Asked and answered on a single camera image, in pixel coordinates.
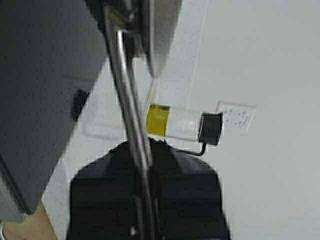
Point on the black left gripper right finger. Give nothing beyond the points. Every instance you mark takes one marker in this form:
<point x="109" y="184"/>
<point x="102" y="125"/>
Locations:
<point x="189" y="196"/>

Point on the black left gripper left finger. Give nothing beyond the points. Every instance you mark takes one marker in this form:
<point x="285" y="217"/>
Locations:
<point x="103" y="199"/>

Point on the glass oil beaker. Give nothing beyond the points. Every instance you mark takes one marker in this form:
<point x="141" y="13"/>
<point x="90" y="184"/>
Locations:
<point x="173" y="122"/>

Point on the steel frying pan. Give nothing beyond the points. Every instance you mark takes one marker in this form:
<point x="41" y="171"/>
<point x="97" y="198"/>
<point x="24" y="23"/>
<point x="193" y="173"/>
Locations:
<point x="134" y="28"/>

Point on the wooden base cabinet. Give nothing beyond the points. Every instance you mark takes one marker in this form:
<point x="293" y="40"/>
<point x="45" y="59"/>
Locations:
<point x="35" y="227"/>

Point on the black glass stove cooktop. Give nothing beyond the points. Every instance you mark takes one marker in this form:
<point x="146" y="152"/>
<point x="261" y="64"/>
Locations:
<point x="51" y="52"/>

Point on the white wall power outlet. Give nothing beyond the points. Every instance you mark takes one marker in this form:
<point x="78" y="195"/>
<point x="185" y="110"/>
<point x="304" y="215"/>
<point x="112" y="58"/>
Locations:
<point x="237" y="117"/>

